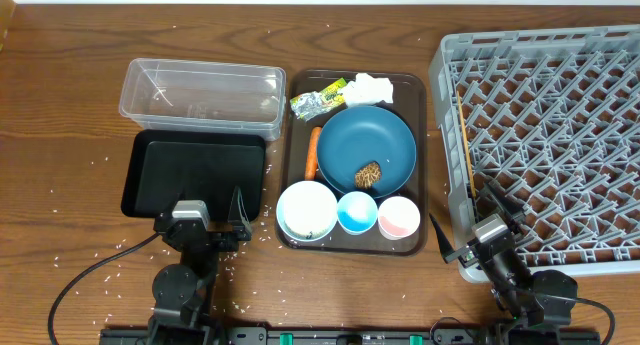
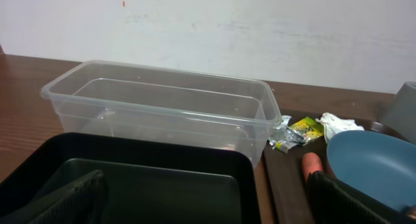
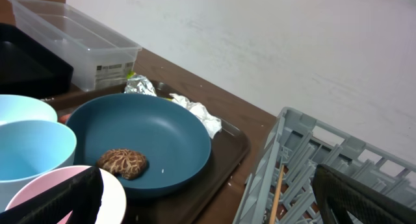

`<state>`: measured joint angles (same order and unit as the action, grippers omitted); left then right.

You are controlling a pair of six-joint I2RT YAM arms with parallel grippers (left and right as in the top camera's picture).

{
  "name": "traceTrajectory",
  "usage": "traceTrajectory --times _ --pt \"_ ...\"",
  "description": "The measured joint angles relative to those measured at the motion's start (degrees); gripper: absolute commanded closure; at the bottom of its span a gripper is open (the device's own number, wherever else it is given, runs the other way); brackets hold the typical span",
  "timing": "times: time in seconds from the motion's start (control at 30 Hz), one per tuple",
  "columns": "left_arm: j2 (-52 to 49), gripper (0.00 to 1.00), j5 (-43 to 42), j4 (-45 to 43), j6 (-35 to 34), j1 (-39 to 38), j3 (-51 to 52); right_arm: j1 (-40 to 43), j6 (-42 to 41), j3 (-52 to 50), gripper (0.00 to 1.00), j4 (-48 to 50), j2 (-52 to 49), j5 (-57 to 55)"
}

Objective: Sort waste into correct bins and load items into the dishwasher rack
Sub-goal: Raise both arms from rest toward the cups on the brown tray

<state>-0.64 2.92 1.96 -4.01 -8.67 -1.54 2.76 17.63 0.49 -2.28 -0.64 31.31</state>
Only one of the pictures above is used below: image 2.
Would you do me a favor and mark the large blue bowl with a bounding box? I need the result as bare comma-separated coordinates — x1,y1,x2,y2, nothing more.
326,131,415,212

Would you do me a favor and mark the light blue cup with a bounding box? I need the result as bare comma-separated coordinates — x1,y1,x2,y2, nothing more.
379,81,416,144

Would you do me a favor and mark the dark brown serving tray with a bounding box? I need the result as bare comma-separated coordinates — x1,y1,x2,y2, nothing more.
263,109,408,223

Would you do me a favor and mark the black plastic bin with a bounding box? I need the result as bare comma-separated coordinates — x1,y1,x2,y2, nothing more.
1,133,261,223

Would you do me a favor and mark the crumpled white tissue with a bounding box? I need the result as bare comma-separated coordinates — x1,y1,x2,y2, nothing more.
315,112,365,143

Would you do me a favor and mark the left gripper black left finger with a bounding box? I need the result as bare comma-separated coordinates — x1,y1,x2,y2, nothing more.
1,169,107,224

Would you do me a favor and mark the orange carrot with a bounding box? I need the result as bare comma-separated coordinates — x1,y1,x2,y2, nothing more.
302,153,324,182

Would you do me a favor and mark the yellow foil snack wrapper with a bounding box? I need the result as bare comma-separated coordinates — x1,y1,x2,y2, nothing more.
268,116,324,154

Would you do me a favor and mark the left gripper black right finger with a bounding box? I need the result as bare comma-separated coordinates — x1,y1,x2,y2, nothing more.
305,171,415,223

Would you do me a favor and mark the clear plastic bin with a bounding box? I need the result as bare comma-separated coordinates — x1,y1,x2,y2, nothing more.
41,60,282,165

